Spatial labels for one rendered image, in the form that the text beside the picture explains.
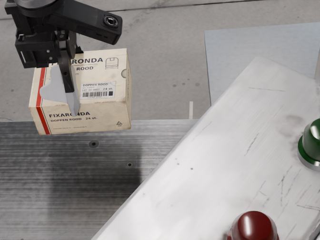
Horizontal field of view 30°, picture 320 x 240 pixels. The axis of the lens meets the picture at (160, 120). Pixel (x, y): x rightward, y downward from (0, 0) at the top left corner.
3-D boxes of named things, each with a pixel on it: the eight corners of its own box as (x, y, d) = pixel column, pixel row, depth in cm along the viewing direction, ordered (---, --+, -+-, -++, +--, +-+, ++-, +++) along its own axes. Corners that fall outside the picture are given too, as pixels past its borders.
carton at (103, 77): (39, 135, 104) (28, 107, 98) (46, 83, 111) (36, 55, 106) (131, 129, 103) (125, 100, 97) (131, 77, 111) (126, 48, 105)
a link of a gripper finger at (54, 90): (46, 118, 99) (37, 64, 96) (82, 115, 99) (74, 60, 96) (43, 124, 96) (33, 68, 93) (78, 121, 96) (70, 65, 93)
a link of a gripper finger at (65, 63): (67, 87, 98) (59, 35, 95) (78, 86, 98) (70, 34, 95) (61, 95, 93) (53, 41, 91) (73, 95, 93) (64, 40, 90)
